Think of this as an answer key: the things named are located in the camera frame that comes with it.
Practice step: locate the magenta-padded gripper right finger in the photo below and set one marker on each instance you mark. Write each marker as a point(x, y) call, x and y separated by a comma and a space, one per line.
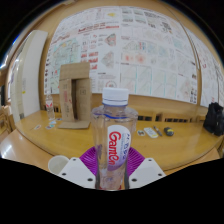
point(147, 171)

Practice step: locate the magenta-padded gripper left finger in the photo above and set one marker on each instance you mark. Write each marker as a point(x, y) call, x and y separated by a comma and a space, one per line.
point(76, 171)

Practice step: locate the clear plastic water bottle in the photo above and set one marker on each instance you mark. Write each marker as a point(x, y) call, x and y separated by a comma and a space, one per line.
point(114, 133)

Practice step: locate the white remote control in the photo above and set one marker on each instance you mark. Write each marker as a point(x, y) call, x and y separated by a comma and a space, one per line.
point(151, 132)

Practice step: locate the dark pen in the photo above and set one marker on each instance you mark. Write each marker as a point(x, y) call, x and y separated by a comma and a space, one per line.
point(158, 130)

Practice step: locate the small black object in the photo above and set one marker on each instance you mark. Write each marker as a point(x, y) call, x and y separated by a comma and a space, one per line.
point(168, 131)

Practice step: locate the row of wooden chairs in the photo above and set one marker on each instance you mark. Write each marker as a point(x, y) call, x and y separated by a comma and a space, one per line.
point(166, 117)

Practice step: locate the small clear drink bottle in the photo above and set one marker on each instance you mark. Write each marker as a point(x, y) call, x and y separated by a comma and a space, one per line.
point(50, 108)

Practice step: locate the brown cardboard stand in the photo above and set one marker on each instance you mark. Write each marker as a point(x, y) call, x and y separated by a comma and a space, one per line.
point(75, 93)

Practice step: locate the black bag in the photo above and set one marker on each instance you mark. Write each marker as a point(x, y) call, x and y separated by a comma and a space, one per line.
point(215, 118)

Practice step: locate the wooden chair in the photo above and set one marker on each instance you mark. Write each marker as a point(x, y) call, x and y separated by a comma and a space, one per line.
point(6, 120)

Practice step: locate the white door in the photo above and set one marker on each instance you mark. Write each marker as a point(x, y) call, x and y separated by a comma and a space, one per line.
point(30, 73)

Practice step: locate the narrow wall poster sheets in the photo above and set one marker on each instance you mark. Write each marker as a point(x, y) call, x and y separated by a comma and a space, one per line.
point(211, 70)

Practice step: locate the large wall poster sheet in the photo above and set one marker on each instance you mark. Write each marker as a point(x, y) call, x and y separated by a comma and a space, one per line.
point(133, 50)

